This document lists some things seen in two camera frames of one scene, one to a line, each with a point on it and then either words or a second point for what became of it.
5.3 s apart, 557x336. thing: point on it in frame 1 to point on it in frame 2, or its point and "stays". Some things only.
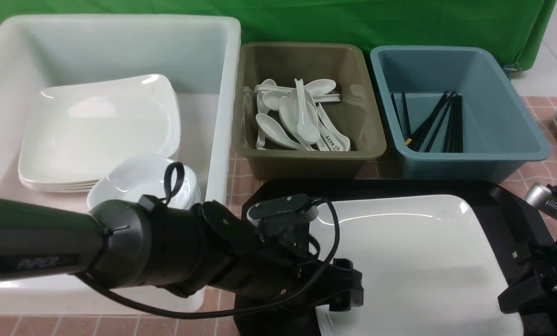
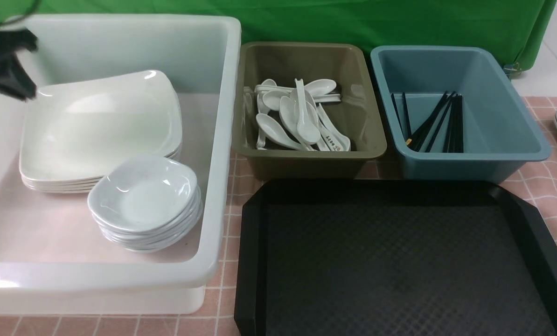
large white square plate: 427,267 to 77,131
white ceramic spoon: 308,132 stays
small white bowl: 130,178 stays
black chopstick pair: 407,115 stays
